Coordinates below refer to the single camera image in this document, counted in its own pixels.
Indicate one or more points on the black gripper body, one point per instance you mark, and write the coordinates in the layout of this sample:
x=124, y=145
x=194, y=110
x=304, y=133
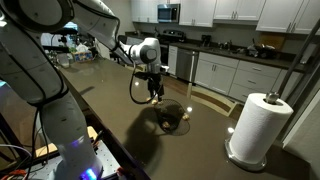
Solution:
x=155, y=81

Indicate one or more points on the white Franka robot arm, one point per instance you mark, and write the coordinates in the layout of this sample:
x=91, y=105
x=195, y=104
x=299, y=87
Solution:
x=20, y=66

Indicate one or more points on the clear wrapped orange pod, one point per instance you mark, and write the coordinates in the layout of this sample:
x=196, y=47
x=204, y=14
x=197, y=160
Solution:
x=185, y=117
x=155, y=102
x=148, y=99
x=165, y=124

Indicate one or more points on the stainless steel dishwasher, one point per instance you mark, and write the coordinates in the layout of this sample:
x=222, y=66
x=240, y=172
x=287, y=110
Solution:
x=185, y=65

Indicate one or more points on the black kitchen stove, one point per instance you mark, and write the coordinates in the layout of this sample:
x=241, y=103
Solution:
x=171, y=35

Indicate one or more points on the striped brown floor rug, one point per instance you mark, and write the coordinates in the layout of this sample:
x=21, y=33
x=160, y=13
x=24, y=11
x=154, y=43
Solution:
x=213, y=99

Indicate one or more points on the black coffee maker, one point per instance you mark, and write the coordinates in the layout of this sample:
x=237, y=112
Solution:
x=206, y=40

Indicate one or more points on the stainless steel microwave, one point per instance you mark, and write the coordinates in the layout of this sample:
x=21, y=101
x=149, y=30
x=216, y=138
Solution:
x=168, y=13

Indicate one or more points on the white lower kitchen cabinets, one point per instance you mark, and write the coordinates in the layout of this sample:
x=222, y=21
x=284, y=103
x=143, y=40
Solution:
x=230, y=75

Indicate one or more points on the white kitchen cabinets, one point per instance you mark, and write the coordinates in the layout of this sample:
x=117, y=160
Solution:
x=230, y=75
x=233, y=10

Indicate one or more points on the tissue box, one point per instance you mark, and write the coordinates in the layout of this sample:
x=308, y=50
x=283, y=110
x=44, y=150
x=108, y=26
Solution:
x=82, y=55

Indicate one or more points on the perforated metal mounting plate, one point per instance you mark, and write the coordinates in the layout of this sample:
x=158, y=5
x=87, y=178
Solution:
x=108, y=160

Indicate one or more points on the dark kitchen countertop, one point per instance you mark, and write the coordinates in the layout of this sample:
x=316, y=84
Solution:
x=253, y=57

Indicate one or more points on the white paper towel roll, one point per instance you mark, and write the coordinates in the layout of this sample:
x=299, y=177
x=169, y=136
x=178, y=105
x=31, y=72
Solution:
x=260, y=130

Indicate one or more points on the white upper kitchen cabinets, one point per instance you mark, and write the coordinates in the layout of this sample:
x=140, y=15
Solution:
x=233, y=10

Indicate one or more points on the silver paper towel holder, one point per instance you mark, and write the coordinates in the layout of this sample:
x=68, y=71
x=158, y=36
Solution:
x=245, y=165

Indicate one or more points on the black dish rack with pots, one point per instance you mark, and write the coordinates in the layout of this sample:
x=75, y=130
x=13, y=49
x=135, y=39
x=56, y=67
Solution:
x=261, y=50

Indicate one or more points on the wooden cutting board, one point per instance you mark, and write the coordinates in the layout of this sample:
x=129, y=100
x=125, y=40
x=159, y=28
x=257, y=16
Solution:
x=275, y=40

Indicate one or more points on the grey metal stand pole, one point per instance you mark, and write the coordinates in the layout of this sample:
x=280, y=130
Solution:
x=296, y=60

